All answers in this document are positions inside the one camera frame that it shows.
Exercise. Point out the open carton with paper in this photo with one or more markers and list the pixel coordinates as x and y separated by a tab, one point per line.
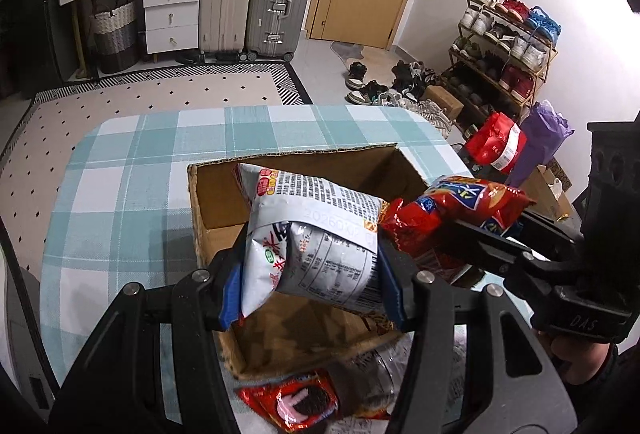
542	194

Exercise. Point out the metal shoe rack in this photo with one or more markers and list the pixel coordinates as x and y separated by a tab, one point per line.
500	63

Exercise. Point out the clear red snack packet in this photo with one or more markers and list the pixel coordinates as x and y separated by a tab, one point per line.
380	379

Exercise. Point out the beige hard suitcase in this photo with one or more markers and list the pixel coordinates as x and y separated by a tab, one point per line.
227	3

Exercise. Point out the red shopping bag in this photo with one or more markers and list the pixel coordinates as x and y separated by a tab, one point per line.
495	138

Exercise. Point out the dark cabinet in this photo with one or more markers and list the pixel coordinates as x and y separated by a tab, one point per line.
30	23

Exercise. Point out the white drawer dresser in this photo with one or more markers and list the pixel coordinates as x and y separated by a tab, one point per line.
167	8

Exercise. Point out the silver hard suitcase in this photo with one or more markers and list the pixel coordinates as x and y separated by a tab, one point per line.
280	3

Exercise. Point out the woven laundry basket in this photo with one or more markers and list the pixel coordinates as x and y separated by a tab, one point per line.
115	38

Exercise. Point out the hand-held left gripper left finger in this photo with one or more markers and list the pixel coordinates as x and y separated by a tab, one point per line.
231	294

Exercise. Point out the blue sneakers pair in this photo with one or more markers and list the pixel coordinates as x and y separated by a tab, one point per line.
542	23

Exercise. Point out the teal plaid tablecloth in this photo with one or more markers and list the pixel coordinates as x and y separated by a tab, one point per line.
140	194

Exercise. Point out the brown cardboard box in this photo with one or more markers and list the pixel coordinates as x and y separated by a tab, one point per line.
215	199

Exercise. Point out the purple bag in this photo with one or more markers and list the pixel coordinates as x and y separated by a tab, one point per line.
540	138

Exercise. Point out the small brown carton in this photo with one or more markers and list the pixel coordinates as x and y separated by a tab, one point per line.
445	102

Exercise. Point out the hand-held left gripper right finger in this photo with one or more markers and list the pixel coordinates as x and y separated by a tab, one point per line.
392	294

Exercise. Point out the beige patterned rug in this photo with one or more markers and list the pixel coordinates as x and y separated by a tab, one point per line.
150	93

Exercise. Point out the red sneakers pair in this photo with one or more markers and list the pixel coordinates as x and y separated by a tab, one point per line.
512	8

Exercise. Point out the pile of loose shoes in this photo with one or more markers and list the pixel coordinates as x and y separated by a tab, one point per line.
395	88

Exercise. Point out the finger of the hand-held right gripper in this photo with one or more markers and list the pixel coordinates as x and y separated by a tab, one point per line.
490	254
550	231

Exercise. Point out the grey door mat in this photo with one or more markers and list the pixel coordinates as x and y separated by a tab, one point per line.
347	53

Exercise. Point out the grey white side cabinet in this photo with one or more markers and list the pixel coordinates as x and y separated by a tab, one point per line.
25	339

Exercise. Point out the red crinkled snack packet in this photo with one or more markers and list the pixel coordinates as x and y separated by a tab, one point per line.
450	204

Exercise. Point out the person's right hand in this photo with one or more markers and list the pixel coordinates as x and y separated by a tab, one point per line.
580	356

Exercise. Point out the red cookie snack packet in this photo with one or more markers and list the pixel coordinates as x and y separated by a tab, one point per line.
280	404

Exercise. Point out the white printed snack packet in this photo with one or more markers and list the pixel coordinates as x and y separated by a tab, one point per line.
310	234

